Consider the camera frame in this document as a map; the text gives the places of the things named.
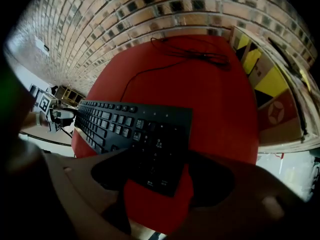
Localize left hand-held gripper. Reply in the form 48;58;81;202
34;91;76;134

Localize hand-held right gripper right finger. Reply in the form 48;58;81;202
169;151;308;240

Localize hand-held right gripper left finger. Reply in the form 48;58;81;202
42;148;134;240

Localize black keyboard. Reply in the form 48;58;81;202
73;99;194;198

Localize person's left forearm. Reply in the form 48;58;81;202
21;111;50;130

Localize small wooden stool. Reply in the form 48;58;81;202
54;85;85;105

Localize red tablecloth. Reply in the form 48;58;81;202
71;34;259;235

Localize cardboard box with hazard tape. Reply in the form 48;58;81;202
229;25;316;147

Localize white wall socket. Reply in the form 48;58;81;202
34;37;51;57

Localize thin black cable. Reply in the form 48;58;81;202
119;36;232;102

